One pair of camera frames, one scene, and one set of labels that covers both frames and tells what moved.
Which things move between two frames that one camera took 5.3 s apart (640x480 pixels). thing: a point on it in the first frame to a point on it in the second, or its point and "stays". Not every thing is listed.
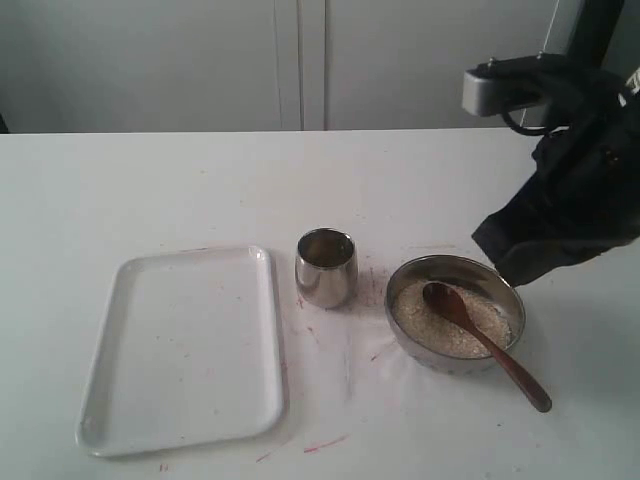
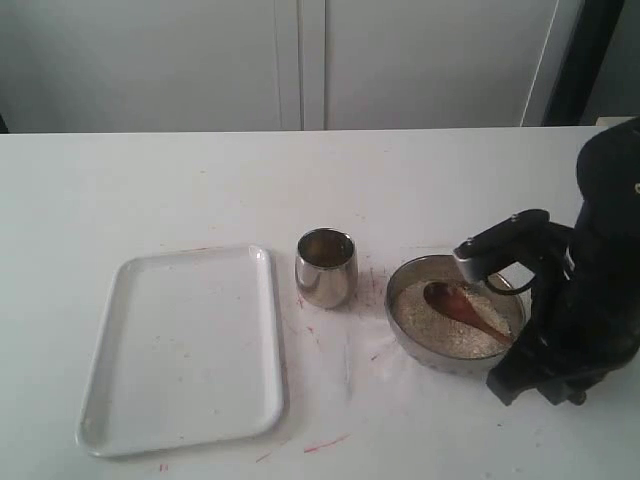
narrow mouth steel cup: [326, 267] stays
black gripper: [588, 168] to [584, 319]
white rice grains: [428, 330] stays
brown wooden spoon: [448, 304] to [454, 300]
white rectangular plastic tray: [188, 355] stays
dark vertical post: [594, 32] stays
